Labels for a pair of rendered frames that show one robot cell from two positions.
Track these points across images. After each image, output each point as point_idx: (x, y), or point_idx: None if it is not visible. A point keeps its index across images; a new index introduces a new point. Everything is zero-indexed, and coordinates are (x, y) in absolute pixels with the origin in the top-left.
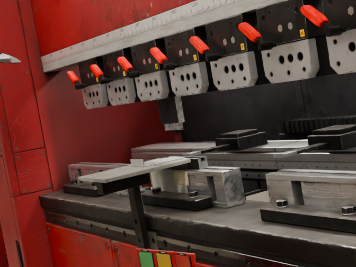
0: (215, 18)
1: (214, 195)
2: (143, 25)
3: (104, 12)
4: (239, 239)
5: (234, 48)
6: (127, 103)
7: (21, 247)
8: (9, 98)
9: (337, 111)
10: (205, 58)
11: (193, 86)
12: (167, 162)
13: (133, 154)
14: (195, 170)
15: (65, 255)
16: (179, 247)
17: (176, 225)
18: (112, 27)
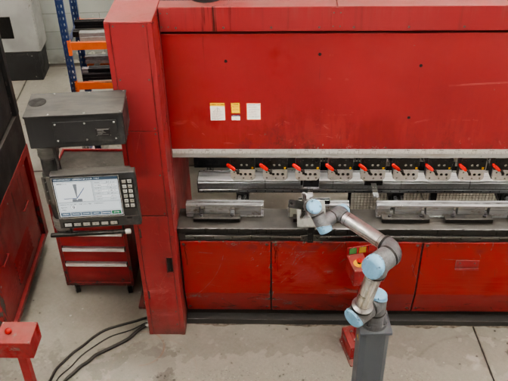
0: (370, 156)
1: None
2: (312, 151)
3: (274, 140)
4: (382, 232)
5: (378, 168)
6: (283, 180)
7: (175, 260)
8: (170, 182)
9: None
10: (369, 173)
11: (345, 178)
12: None
13: (201, 183)
14: (329, 205)
15: (205, 254)
16: (338, 238)
17: (339, 231)
18: (280, 147)
